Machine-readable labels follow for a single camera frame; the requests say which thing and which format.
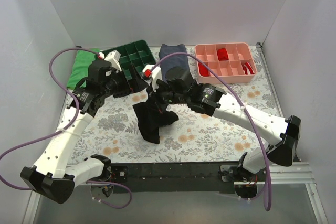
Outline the floral patterned table mat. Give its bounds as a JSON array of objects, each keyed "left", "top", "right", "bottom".
[{"left": 68, "top": 45, "right": 283, "bottom": 164}]

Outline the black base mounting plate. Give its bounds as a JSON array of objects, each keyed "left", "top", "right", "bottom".
[{"left": 107, "top": 161, "right": 238, "bottom": 194}]

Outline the rolled red underwear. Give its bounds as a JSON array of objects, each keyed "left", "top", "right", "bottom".
[
  {"left": 198, "top": 63, "right": 209, "bottom": 77},
  {"left": 217, "top": 48, "right": 229, "bottom": 61}
]

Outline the folded green towel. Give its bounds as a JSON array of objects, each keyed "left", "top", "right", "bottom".
[{"left": 67, "top": 50, "right": 96, "bottom": 90}]

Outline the red white striped underwear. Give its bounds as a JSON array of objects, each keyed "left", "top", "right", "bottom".
[{"left": 242, "top": 62, "right": 256, "bottom": 75}]

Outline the folded grey-blue towel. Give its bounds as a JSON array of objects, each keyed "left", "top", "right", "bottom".
[{"left": 159, "top": 44, "right": 190, "bottom": 82}]

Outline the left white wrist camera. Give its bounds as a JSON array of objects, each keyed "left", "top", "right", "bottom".
[{"left": 98, "top": 50, "right": 122, "bottom": 71}]

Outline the rolled red underwear top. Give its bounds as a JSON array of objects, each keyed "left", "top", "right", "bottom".
[{"left": 217, "top": 48, "right": 229, "bottom": 61}]

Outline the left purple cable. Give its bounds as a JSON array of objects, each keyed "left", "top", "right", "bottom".
[{"left": 0, "top": 47, "right": 133, "bottom": 209}]

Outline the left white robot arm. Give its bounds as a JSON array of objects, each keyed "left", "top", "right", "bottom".
[{"left": 20, "top": 60, "right": 146, "bottom": 204}]

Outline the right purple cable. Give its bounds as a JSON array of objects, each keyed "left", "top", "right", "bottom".
[{"left": 151, "top": 52, "right": 272, "bottom": 212}]

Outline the purple cable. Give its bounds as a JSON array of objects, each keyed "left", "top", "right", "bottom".
[
  {"left": 151, "top": 52, "right": 272, "bottom": 212},
  {"left": 0, "top": 47, "right": 133, "bottom": 209}
]

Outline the green divided organizer tray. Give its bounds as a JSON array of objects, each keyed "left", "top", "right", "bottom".
[{"left": 102, "top": 40, "right": 156, "bottom": 80}]

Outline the rolled red underwear left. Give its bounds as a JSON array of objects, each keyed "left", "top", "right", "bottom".
[{"left": 198, "top": 63, "right": 209, "bottom": 77}]

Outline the black underwear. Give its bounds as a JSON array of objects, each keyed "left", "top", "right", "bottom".
[{"left": 133, "top": 99, "right": 179, "bottom": 144}]

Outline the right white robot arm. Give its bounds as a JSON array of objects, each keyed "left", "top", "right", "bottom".
[{"left": 142, "top": 65, "right": 301, "bottom": 181}]

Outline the pink divided organizer tray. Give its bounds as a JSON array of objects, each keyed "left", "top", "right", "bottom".
[{"left": 195, "top": 42, "right": 258, "bottom": 84}]

